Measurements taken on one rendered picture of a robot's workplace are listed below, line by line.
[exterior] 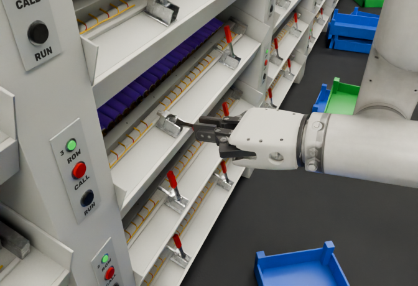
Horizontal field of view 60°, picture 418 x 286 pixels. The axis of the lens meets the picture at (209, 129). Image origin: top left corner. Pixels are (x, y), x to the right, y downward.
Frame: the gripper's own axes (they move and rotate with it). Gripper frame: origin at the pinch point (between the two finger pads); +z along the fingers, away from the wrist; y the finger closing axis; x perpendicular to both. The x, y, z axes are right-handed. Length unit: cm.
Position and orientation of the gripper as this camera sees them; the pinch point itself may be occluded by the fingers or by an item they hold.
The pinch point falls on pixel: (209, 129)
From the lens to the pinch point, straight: 58.2
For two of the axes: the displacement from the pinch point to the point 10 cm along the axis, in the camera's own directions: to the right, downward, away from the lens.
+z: -8.9, -1.1, 4.4
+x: -1.6, -8.3, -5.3
